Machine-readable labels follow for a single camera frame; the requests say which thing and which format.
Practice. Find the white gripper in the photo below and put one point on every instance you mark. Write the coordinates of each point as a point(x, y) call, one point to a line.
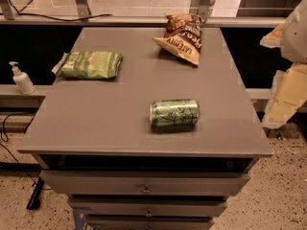
point(295, 33)

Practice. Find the green drink can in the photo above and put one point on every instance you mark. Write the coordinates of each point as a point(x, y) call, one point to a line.
point(174, 113)

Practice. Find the brown and yellow chip bag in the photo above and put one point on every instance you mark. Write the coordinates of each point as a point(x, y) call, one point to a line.
point(182, 37)

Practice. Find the grey drawer cabinet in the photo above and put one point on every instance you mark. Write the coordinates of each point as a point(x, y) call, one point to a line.
point(104, 125)

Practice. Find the green chip bag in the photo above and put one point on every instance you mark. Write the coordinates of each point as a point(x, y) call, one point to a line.
point(88, 65)

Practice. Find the top drawer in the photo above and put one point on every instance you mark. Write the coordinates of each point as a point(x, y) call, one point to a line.
point(145, 183)

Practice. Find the drawer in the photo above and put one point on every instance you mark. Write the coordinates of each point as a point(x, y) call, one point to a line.
point(146, 207)
point(153, 223)
point(145, 183)

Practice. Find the bottom drawer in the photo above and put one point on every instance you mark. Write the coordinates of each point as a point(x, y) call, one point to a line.
point(153, 223)

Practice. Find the middle drawer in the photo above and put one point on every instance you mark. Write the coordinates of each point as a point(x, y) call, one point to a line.
point(146, 207)

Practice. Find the white pump bottle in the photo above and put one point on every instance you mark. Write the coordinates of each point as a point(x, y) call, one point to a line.
point(21, 79)

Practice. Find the black table foot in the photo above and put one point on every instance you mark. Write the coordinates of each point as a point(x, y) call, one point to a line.
point(34, 201)

